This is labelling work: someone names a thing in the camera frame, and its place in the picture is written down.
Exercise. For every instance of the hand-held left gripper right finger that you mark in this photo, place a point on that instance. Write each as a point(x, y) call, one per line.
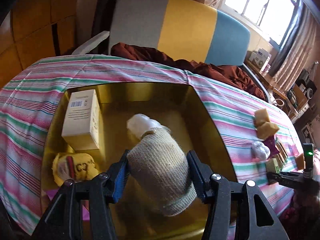
point(197, 180)

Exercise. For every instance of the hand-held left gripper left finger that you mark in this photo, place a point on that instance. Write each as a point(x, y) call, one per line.
point(121, 177)

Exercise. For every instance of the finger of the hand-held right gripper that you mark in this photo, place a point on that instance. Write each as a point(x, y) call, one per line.
point(282, 178)

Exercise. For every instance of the green edged cracker packet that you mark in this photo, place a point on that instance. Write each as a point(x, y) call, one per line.
point(281, 155)

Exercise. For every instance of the yellow cloth pouch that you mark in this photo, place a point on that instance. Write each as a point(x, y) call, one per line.
point(82, 170)

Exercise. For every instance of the gold tin box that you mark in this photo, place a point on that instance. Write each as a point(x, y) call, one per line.
point(117, 120)

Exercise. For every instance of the cream cardboard box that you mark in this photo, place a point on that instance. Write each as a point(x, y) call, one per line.
point(80, 120)

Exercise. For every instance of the yellow sponge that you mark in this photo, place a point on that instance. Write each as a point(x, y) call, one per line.
point(262, 117)
point(268, 130)
point(300, 161)

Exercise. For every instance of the open cardboard box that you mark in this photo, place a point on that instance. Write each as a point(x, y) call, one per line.
point(311, 131)

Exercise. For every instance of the purple cloth pouch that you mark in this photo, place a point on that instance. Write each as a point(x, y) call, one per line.
point(272, 146)

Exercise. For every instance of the white cloth pouch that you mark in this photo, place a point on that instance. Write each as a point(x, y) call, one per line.
point(260, 150)

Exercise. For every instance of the magenta blanket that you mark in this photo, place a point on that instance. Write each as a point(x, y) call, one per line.
point(300, 212)

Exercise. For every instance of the low wooden cabinet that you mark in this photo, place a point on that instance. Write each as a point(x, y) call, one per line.
point(298, 100)

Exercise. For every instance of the silver black stereo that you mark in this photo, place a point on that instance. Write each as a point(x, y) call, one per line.
point(308, 87)

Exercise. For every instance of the wooden desk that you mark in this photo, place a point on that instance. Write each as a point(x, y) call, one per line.
point(275, 85)

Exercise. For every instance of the grey chair armrest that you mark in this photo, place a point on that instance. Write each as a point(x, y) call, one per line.
point(92, 42)
point(257, 82)

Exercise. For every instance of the pink plastic cup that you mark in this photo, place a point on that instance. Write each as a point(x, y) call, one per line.
point(268, 68)

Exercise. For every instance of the dark red blanket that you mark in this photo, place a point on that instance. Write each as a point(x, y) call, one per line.
point(220, 75)

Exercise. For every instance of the white carton box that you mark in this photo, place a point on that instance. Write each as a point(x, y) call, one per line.
point(253, 56)
point(263, 58)

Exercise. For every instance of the striped bed sheet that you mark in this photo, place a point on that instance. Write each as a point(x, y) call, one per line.
point(30, 100)

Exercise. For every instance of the grey yellow blue chair back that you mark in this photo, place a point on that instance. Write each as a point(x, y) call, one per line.
point(187, 22)

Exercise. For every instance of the window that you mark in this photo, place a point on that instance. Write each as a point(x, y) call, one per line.
point(262, 7)

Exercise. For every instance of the black rolled mat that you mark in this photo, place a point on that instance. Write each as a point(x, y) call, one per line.
point(105, 10)

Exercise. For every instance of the wooden wardrobe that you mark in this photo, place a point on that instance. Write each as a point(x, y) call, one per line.
point(32, 30)

